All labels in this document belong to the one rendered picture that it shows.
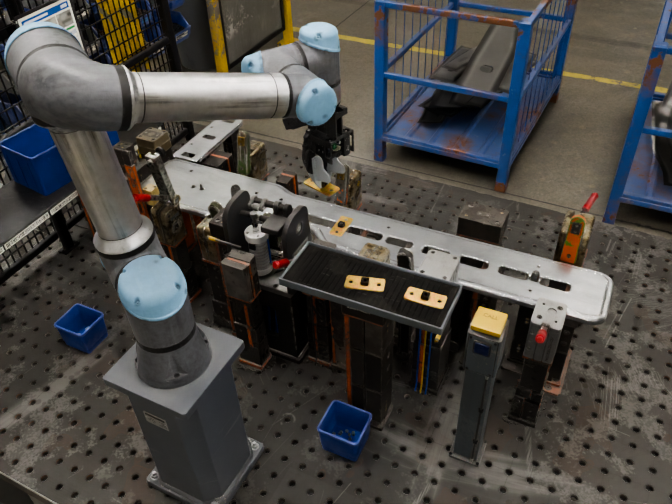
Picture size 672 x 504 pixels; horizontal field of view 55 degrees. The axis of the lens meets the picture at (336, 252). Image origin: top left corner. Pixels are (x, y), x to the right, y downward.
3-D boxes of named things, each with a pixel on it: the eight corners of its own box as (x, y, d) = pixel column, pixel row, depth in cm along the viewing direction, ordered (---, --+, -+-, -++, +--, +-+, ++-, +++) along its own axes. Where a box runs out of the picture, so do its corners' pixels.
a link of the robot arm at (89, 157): (127, 318, 127) (1, 60, 90) (107, 274, 137) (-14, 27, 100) (184, 291, 131) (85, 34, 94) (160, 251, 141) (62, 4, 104)
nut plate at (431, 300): (447, 297, 133) (448, 293, 133) (442, 309, 131) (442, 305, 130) (409, 287, 136) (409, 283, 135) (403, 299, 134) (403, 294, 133)
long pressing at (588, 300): (617, 271, 163) (618, 266, 162) (603, 332, 147) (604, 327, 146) (171, 158, 211) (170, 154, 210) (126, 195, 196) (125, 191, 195)
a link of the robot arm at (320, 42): (287, 26, 122) (326, 16, 125) (292, 80, 129) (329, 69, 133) (307, 40, 117) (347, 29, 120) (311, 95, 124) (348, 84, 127)
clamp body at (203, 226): (253, 310, 198) (236, 212, 173) (233, 335, 190) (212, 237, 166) (227, 301, 201) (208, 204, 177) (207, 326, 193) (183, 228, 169)
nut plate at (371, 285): (385, 280, 138) (385, 276, 137) (383, 292, 135) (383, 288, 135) (347, 275, 140) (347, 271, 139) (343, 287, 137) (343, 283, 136)
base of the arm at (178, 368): (181, 399, 124) (171, 366, 117) (121, 372, 129) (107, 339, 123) (226, 345, 134) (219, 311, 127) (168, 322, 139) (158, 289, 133)
